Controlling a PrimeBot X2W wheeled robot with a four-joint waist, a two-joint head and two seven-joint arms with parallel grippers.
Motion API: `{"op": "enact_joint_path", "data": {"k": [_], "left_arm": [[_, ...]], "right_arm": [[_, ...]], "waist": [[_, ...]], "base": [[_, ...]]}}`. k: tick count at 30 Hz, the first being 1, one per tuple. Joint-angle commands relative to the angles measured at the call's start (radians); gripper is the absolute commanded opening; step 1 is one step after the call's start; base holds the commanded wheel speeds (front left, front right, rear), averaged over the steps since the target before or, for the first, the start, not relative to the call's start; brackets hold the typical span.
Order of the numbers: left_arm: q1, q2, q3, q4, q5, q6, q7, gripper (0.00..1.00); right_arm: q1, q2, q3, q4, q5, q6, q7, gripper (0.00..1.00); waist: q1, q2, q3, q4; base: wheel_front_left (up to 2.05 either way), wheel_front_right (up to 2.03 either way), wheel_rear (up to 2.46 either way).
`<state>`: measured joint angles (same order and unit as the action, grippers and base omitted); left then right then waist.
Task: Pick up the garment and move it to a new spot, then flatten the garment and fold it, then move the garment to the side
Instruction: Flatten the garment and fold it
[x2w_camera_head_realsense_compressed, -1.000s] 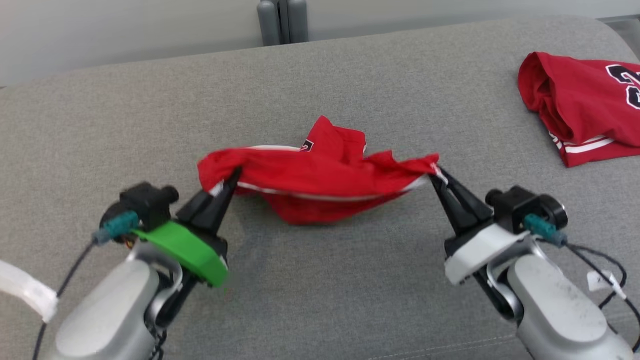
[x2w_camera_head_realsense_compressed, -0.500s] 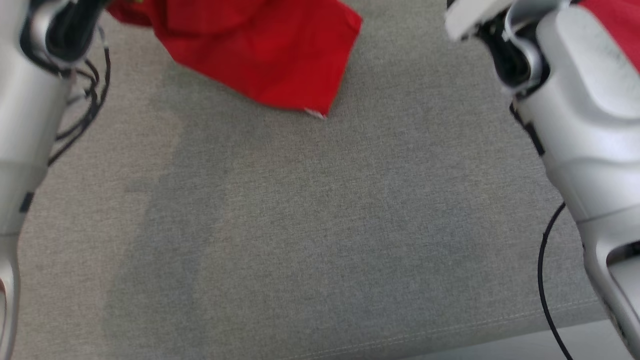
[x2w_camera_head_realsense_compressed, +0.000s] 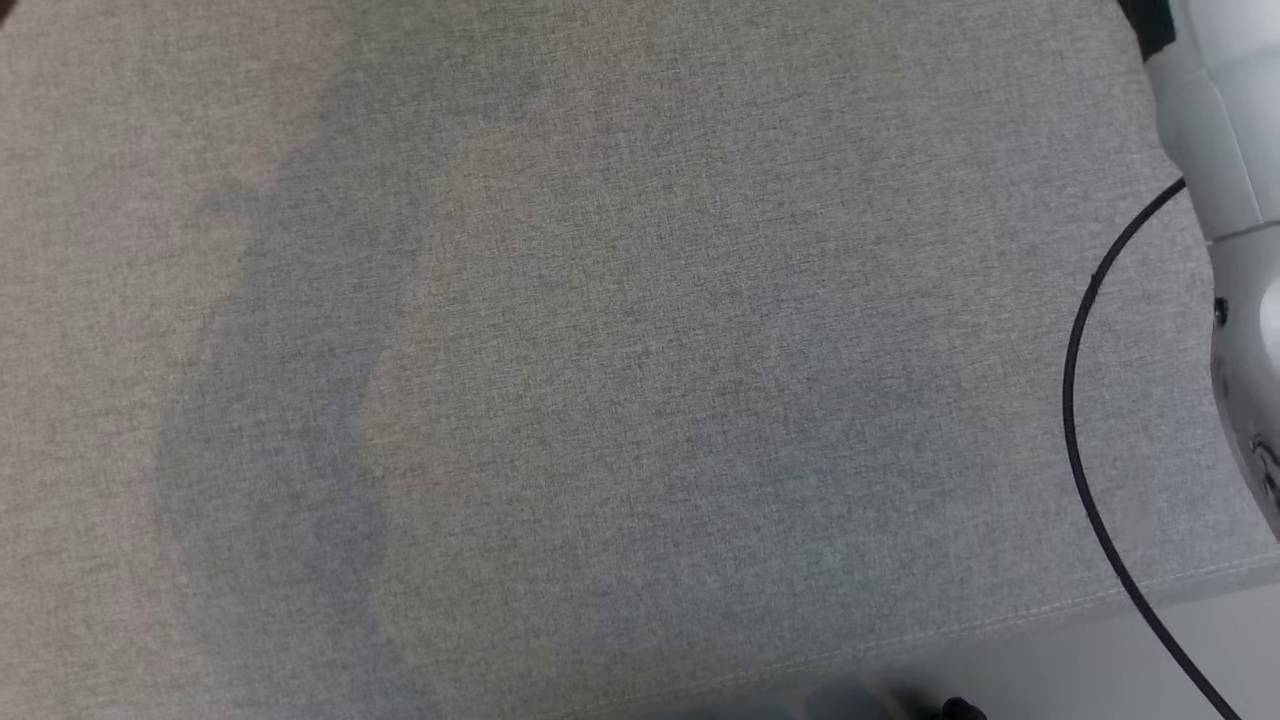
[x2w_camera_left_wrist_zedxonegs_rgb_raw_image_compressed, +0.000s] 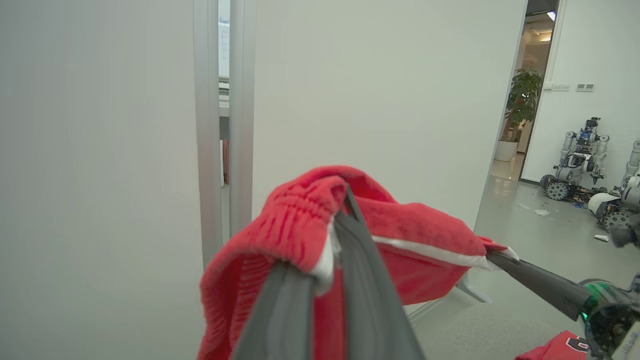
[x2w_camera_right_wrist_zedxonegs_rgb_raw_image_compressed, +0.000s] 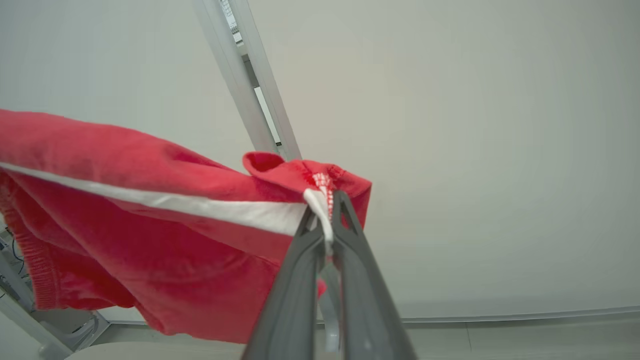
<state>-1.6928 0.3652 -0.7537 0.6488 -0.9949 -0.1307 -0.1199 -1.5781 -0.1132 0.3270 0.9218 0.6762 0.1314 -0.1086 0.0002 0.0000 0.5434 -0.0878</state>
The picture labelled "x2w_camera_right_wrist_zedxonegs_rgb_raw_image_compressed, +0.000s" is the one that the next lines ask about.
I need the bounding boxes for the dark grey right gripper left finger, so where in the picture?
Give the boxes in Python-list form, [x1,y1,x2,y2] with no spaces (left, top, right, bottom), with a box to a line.
[242,209,326,360]

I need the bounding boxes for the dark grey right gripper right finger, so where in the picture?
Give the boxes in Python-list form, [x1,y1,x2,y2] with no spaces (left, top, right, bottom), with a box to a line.
[332,189,417,360]

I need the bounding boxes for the red basketball jersey garment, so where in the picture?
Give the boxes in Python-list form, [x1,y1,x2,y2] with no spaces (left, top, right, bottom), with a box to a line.
[0,109,373,353]

